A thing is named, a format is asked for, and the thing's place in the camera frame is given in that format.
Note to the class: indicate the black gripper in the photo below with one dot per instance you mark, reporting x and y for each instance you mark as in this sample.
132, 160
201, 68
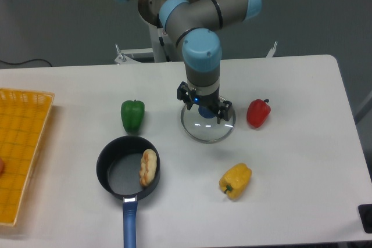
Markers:
207, 97

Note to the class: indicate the glass pot lid blue knob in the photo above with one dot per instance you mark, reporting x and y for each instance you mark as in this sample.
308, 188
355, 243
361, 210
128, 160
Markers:
202, 126

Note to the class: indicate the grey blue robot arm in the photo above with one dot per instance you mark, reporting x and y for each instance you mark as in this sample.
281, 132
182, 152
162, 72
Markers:
191, 26

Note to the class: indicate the red toy bell pepper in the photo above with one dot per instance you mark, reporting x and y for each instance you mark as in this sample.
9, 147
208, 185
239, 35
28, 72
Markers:
257, 112

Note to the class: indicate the green toy bell pepper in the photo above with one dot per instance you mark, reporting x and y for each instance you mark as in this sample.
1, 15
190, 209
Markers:
132, 115

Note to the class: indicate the yellow toy bell pepper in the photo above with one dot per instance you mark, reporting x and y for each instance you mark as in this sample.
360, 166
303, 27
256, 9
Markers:
235, 180

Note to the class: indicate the toy bread pastry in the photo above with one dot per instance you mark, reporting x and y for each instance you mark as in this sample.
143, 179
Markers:
148, 167

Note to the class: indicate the yellow plastic basket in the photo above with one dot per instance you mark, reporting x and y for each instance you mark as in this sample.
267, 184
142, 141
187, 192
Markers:
24, 115

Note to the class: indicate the black object at table edge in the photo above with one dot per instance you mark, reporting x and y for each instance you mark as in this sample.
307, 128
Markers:
365, 212

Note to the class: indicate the black saucepan blue handle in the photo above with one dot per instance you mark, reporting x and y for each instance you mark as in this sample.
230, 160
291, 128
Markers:
117, 170

